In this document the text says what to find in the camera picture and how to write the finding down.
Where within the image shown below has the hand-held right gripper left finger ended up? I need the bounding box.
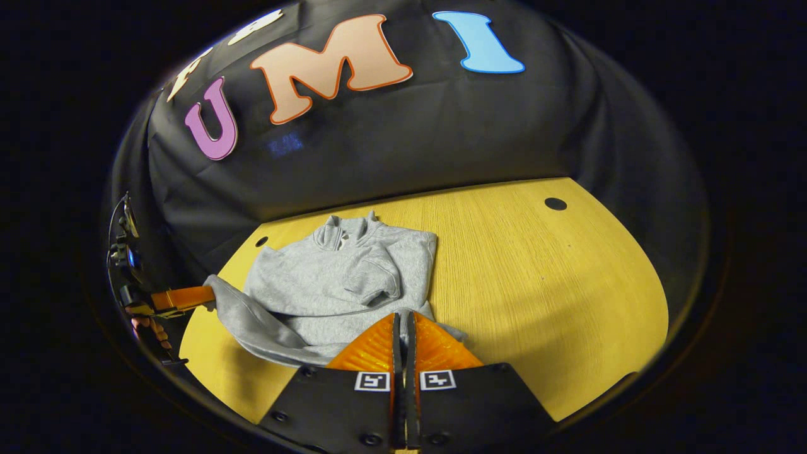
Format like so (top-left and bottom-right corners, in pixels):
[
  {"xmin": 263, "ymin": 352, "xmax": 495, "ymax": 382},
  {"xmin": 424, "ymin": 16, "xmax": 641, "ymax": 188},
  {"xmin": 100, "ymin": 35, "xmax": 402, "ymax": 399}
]
[{"xmin": 258, "ymin": 312, "xmax": 402, "ymax": 451}]

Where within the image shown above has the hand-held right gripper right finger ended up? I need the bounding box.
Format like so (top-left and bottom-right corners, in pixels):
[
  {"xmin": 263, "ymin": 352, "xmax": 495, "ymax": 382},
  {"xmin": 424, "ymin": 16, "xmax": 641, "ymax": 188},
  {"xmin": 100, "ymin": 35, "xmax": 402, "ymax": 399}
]
[{"xmin": 405, "ymin": 310, "xmax": 557, "ymax": 451}]

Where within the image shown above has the grey zip-neck sweatshirt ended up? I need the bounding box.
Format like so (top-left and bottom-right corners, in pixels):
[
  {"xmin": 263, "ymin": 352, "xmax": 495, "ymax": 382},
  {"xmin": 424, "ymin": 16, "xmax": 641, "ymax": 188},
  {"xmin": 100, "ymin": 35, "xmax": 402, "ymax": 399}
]
[{"xmin": 203, "ymin": 211, "xmax": 468, "ymax": 368}]

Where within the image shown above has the black backdrop cloth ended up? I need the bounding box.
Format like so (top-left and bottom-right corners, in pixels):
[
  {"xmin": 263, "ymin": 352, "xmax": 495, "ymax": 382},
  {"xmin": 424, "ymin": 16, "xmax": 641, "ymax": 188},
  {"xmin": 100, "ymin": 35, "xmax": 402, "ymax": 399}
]
[{"xmin": 107, "ymin": 0, "xmax": 710, "ymax": 322}]

